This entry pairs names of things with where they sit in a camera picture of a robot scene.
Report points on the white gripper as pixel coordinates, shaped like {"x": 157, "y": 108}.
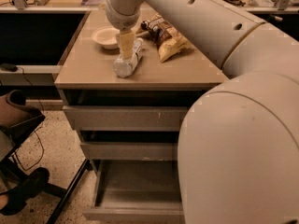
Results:
{"x": 121, "y": 20}

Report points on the blue-labelled plastic water bottle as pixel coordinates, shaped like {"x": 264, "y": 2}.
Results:
{"x": 130, "y": 62}

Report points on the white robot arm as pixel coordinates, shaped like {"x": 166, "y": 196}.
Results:
{"x": 238, "y": 158}

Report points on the grey drawer cabinet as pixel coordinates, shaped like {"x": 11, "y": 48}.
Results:
{"x": 87, "y": 79}

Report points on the grey top drawer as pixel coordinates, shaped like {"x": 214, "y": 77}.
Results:
{"x": 125, "y": 118}

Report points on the grey middle drawer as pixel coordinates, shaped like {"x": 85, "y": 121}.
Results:
{"x": 130, "y": 151}

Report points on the grey open bottom drawer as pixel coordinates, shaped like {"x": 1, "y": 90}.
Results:
{"x": 146, "y": 191}

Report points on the white paper bowl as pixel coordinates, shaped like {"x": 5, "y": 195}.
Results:
{"x": 105, "y": 37}

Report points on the yellow brown chip bag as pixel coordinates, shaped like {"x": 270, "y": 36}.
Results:
{"x": 168, "y": 40}

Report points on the black power adapter left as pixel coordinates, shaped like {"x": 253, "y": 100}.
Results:
{"x": 8, "y": 67}

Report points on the dark office chair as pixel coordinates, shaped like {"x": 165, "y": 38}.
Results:
{"x": 17, "y": 121}

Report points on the black shoe left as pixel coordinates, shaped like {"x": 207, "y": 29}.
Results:
{"x": 14, "y": 200}

